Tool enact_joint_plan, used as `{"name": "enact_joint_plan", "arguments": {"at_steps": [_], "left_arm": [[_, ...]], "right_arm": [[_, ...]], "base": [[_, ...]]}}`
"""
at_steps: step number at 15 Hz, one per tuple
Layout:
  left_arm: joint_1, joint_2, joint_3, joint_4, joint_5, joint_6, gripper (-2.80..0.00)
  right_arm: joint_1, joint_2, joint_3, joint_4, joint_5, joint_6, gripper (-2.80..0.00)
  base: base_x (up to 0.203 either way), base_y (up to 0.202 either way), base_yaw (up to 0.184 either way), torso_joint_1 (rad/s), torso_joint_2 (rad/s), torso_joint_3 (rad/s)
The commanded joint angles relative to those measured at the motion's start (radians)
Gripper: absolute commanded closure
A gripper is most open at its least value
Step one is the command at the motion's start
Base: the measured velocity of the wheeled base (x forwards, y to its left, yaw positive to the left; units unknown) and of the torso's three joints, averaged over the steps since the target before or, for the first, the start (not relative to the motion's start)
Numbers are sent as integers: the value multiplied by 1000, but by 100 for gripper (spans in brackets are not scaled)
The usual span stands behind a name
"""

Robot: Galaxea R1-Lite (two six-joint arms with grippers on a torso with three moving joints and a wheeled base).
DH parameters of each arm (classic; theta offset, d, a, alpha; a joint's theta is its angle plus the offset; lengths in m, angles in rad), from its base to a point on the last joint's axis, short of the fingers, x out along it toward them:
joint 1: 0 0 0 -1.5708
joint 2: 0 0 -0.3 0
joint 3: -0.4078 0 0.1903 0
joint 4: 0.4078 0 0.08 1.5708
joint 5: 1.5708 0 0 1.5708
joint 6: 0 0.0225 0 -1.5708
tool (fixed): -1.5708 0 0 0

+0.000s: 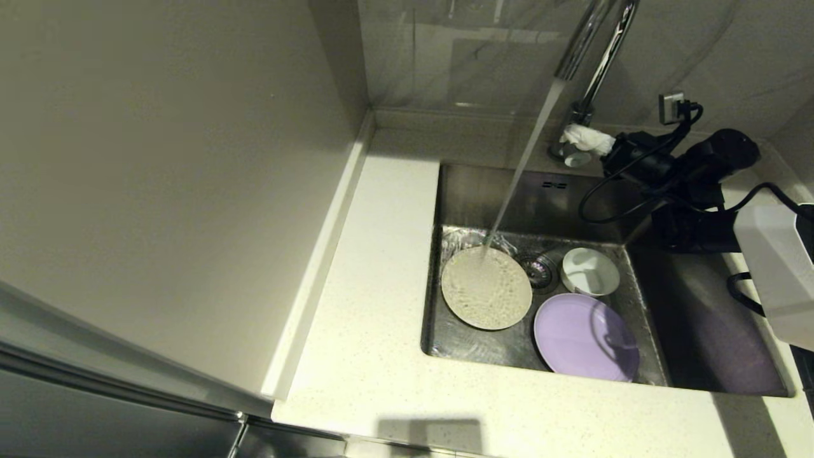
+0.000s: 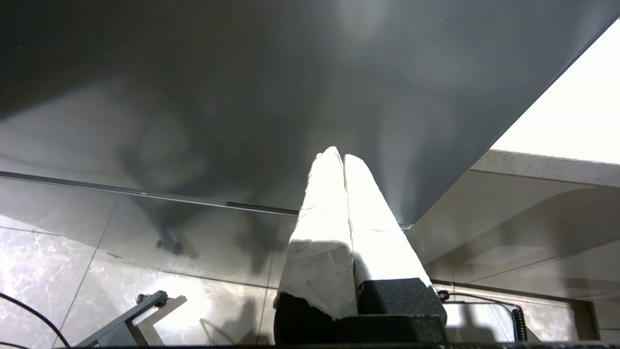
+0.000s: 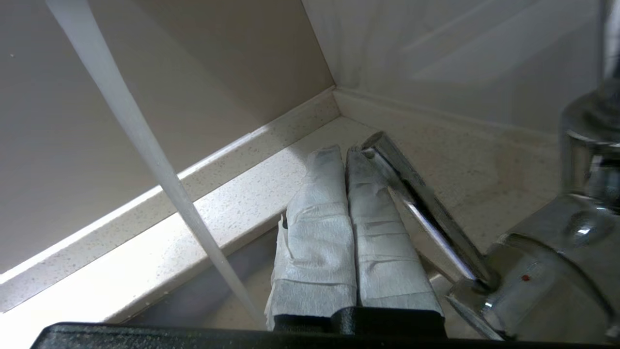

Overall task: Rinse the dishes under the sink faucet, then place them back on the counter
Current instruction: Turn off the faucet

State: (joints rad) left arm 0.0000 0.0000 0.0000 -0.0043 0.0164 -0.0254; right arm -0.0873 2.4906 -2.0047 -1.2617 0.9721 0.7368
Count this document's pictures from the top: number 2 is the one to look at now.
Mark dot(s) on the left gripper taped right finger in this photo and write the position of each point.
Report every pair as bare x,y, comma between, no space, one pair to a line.
382,242

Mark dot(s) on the grey glossy cabinet door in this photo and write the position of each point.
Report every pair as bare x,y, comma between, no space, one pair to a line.
242,97

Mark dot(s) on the grey glossy lower door panel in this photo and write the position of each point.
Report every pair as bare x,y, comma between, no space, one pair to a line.
218,232

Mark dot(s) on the beige base cabinet front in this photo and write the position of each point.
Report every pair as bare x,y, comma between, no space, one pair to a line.
508,223

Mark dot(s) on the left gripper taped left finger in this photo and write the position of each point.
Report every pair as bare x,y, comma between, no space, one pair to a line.
319,252

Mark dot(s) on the grey metal base bracket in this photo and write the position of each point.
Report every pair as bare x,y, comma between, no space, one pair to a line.
121,329

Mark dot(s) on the tall beige cabinet side panel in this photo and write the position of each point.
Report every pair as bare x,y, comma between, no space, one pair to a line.
571,106

